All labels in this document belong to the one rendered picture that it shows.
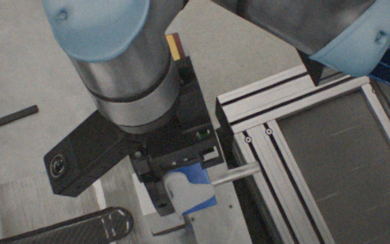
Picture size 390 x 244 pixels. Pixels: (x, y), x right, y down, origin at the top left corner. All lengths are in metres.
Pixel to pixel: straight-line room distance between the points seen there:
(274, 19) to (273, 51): 1.40
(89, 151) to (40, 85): 0.37
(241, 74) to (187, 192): 1.18
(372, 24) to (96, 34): 0.19
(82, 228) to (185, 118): 0.26
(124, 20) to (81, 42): 0.03
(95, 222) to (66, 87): 0.23
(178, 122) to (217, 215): 0.30
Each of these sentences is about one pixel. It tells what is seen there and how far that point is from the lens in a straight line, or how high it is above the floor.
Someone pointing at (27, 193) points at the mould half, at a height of 0.88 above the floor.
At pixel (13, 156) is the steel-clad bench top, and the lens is 1.09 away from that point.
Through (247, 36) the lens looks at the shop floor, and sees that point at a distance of 2.05.
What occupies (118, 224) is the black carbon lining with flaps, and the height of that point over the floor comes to 0.89.
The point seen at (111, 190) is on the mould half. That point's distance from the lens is 0.96.
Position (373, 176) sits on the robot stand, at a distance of 1.72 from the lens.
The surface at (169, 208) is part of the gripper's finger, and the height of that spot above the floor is 1.00.
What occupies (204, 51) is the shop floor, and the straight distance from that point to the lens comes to 2.02.
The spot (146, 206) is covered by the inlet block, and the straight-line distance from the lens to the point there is 0.88.
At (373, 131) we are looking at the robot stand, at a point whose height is 0.21.
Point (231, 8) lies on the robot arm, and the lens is 0.65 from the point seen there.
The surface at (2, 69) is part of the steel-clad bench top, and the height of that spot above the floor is 0.80.
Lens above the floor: 1.80
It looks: 67 degrees down
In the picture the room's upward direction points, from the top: 1 degrees clockwise
